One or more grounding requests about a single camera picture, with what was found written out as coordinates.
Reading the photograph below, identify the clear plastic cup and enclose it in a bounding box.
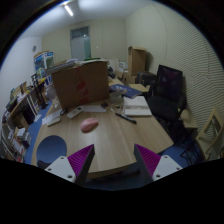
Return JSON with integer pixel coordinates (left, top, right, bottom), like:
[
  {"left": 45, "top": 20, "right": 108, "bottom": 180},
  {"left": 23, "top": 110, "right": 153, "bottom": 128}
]
[{"left": 109, "top": 89, "right": 124, "bottom": 104}]

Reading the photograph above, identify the light wooden chair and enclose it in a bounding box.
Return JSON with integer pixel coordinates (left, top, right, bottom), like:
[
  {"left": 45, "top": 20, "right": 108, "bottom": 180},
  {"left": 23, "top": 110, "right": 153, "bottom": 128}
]
[{"left": 195, "top": 106, "right": 224, "bottom": 162}]

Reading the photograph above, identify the tall narrow cardboard box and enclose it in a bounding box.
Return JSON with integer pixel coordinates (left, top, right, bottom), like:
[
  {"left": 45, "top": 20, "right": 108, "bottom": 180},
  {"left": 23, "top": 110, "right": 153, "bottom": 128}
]
[{"left": 127, "top": 45, "right": 148, "bottom": 78}]

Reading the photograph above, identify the white book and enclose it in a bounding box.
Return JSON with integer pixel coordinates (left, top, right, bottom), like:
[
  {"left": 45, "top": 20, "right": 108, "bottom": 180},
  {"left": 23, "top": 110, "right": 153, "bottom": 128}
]
[{"left": 123, "top": 95, "right": 153, "bottom": 118}]

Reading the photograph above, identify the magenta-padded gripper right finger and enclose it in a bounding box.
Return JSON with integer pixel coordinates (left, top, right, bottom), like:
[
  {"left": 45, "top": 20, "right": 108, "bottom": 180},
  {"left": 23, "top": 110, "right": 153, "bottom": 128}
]
[{"left": 133, "top": 143, "right": 183, "bottom": 185}]

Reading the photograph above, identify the black marker pen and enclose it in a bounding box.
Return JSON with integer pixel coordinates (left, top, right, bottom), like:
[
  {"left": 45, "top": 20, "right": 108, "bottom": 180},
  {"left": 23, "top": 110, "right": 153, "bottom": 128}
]
[{"left": 115, "top": 112, "right": 138, "bottom": 125}]

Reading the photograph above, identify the cluttered shelf unit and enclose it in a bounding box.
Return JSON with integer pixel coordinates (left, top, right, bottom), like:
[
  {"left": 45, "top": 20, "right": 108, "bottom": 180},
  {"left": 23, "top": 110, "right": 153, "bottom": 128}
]
[{"left": 0, "top": 111, "right": 33, "bottom": 164}]

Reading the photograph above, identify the flat white case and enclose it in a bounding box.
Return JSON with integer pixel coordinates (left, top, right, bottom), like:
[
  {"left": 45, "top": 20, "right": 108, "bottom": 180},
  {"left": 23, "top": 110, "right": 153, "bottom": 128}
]
[{"left": 46, "top": 115, "right": 62, "bottom": 127}]

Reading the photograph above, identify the white paper sheet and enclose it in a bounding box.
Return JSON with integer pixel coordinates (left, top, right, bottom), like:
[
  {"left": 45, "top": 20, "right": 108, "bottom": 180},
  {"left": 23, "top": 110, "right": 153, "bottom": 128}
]
[
  {"left": 80, "top": 104, "right": 108, "bottom": 113},
  {"left": 41, "top": 107, "right": 63, "bottom": 126}
]

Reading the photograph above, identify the blue book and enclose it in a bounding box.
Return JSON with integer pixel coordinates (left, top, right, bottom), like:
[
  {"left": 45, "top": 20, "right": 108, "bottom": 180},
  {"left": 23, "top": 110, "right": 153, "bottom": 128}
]
[{"left": 109, "top": 83, "right": 143, "bottom": 99}]

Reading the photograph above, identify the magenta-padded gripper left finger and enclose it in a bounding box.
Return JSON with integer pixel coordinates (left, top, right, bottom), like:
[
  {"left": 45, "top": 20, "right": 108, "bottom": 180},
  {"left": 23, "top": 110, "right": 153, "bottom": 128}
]
[{"left": 44, "top": 144, "right": 96, "bottom": 187}]

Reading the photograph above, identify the pink computer mouse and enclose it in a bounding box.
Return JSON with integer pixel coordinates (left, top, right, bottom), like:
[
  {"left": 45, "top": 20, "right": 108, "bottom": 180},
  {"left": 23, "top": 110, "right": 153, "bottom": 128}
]
[{"left": 79, "top": 117, "right": 100, "bottom": 133}]

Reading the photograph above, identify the clear plastic jar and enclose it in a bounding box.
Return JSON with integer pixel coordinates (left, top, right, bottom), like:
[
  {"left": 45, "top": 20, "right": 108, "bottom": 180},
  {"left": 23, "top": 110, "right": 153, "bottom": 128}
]
[{"left": 44, "top": 83, "right": 60, "bottom": 102}]

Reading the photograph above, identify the wooden side desk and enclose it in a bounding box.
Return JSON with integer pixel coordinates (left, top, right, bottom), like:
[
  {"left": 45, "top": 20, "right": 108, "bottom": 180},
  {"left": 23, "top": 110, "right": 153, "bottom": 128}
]
[{"left": 5, "top": 77, "right": 48, "bottom": 126}]

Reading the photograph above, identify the pale door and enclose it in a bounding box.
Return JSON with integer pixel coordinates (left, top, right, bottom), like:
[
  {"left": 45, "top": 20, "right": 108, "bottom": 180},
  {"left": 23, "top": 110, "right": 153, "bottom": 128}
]
[{"left": 69, "top": 26, "right": 92, "bottom": 62}]

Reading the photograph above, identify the blue and white cabinet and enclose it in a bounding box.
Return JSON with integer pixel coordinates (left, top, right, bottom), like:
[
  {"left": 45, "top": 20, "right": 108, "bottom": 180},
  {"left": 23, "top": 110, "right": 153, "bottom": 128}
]
[{"left": 33, "top": 50, "right": 55, "bottom": 85}]

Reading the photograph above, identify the ceiling tube light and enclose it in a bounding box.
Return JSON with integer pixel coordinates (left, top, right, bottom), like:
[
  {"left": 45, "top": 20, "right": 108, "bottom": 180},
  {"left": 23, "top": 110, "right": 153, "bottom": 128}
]
[{"left": 63, "top": 3, "right": 75, "bottom": 17}]

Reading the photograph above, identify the large brown cardboard box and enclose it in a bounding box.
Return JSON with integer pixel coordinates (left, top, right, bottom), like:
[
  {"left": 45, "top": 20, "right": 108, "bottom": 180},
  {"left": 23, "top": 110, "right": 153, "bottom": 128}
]
[{"left": 50, "top": 59, "right": 111, "bottom": 111}]

